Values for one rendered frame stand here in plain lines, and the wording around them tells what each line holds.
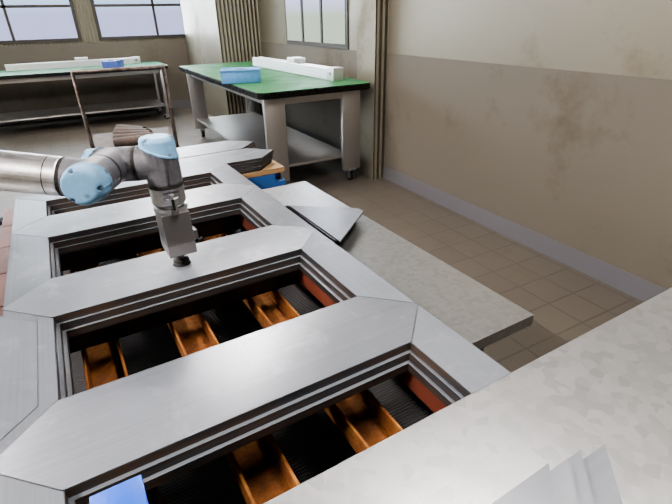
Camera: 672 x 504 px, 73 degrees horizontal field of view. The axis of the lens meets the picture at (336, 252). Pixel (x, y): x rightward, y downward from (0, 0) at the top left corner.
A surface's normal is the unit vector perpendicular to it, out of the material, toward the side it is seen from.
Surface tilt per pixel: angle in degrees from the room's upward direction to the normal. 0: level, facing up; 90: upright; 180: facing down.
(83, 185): 87
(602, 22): 90
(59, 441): 0
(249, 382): 0
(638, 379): 0
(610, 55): 90
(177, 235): 90
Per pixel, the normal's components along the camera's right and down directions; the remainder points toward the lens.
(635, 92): -0.88, 0.24
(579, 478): -0.02, -0.89
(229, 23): 0.48, 0.40
